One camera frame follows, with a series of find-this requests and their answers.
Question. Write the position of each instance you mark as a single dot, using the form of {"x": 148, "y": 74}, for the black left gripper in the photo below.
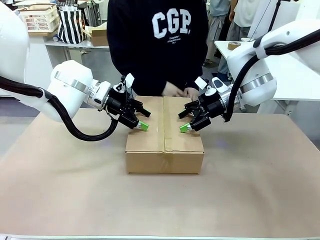
{"x": 122, "y": 107}

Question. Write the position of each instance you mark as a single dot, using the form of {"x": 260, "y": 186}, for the cream plastic basket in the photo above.
{"x": 40, "y": 20}

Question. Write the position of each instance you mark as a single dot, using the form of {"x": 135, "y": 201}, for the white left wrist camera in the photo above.
{"x": 98, "y": 101}

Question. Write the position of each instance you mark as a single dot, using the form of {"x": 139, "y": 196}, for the white square tag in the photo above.
{"x": 130, "y": 80}
{"x": 200, "y": 83}

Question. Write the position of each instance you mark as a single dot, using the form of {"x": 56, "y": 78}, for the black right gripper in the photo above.
{"x": 212, "y": 107}

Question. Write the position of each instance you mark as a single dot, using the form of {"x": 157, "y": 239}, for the small open cardboard box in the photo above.
{"x": 100, "y": 38}

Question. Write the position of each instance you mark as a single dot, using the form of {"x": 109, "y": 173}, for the person in black sweater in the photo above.
{"x": 150, "y": 55}

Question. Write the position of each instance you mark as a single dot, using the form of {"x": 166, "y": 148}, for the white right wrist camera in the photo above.
{"x": 218, "y": 84}

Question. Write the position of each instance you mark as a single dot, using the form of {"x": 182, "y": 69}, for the bystander in teal shirt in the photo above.
{"x": 216, "y": 27}

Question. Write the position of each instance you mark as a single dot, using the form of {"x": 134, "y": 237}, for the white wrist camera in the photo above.
{"x": 98, "y": 101}
{"x": 218, "y": 84}

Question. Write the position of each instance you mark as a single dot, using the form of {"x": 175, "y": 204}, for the white cabinet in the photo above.
{"x": 37, "y": 62}

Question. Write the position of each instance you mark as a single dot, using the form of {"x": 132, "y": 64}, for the black white striped bag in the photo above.
{"x": 71, "y": 26}

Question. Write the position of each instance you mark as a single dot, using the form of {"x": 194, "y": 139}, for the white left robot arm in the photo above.
{"x": 67, "y": 82}

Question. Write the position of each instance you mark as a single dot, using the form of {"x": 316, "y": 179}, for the brown tape roll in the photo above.
{"x": 234, "y": 46}

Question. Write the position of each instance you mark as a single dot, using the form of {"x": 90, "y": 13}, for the small white background table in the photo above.
{"x": 75, "y": 48}

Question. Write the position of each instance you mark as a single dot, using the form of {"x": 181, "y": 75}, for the brown cardboard box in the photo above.
{"x": 165, "y": 160}

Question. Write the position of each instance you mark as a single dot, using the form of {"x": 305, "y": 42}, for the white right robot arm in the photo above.
{"x": 255, "y": 82}

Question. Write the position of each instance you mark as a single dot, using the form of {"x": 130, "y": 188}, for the person's left hand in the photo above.
{"x": 192, "y": 94}

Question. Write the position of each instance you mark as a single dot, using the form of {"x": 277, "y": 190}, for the person's right hand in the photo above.
{"x": 172, "y": 90}

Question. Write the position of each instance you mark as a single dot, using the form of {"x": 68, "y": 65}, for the black tripod stand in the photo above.
{"x": 278, "y": 5}

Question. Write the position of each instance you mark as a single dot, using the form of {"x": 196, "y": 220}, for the bystander in white shirt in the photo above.
{"x": 240, "y": 25}

